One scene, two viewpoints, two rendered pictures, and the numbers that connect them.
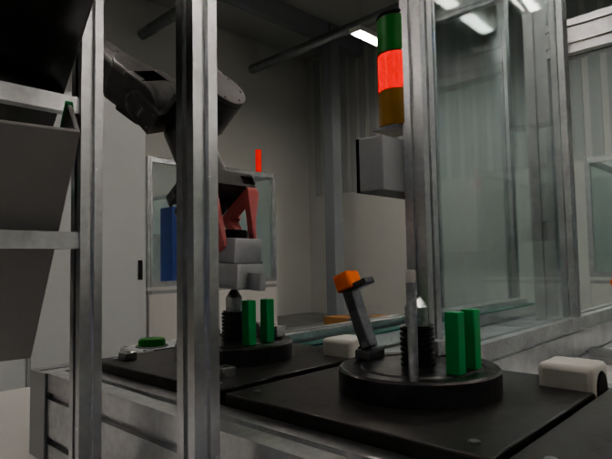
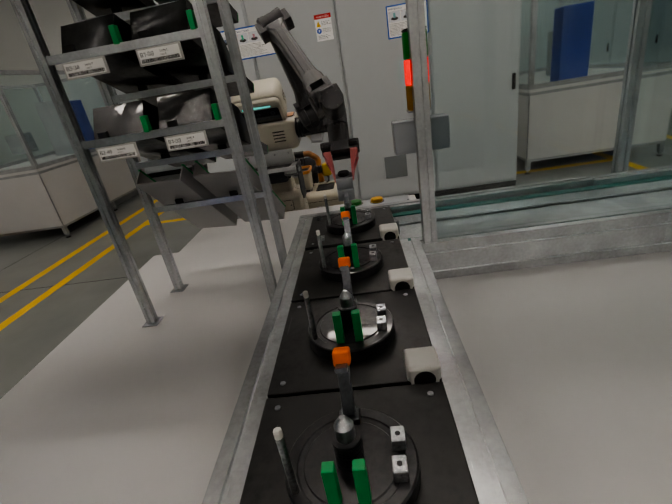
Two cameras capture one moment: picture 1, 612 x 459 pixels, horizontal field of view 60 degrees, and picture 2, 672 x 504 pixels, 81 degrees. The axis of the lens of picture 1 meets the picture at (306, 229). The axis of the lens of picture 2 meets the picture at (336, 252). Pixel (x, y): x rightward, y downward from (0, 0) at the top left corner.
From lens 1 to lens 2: 75 cm
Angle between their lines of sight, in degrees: 58
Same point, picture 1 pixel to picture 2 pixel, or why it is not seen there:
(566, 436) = (324, 302)
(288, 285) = not seen: outside the picture
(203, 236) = (253, 217)
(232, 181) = (341, 147)
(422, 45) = (413, 59)
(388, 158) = (399, 136)
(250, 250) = (345, 183)
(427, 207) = (421, 164)
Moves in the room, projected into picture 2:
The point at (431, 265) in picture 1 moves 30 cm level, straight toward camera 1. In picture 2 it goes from (425, 196) to (306, 237)
